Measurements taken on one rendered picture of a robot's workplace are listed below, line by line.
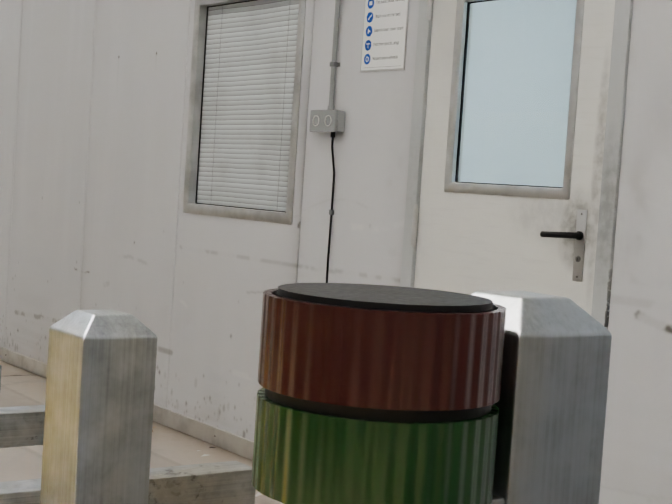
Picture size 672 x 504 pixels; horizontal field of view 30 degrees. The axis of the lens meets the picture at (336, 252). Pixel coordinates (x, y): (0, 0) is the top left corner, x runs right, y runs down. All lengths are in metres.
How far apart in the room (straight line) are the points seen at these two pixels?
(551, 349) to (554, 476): 0.03
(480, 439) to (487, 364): 0.02
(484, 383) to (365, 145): 4.42
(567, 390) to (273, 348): 0.08
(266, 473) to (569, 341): 0.09
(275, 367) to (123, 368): 0.25
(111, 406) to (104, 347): 0.03
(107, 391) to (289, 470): 0.25
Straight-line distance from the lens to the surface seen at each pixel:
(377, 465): 0.29
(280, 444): 0.30
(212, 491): 0.93
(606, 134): 3.84
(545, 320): 0.33
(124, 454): 0.55
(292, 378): 0.29
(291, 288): 0.31
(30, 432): 1.13
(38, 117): 7.39
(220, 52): 5.72
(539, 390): 0.33
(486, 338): 0.29
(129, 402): 0.54
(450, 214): 4.33
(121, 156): 6.42
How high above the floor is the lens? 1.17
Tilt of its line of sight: 3 degrees down
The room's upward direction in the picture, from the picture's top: 4 degrees clockwise
